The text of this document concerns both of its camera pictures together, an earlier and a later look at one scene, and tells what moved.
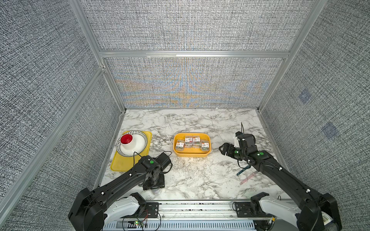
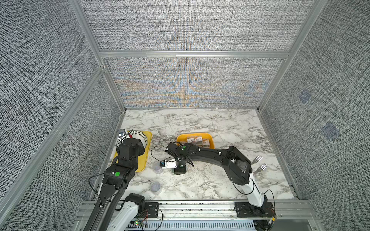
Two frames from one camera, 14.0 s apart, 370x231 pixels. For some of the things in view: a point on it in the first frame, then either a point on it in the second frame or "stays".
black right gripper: x=226 y=145 → x=178 y=171
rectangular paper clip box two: x=188 y=141 stays
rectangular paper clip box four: x=205 y=145 stays
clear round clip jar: x=156 y=191 stays
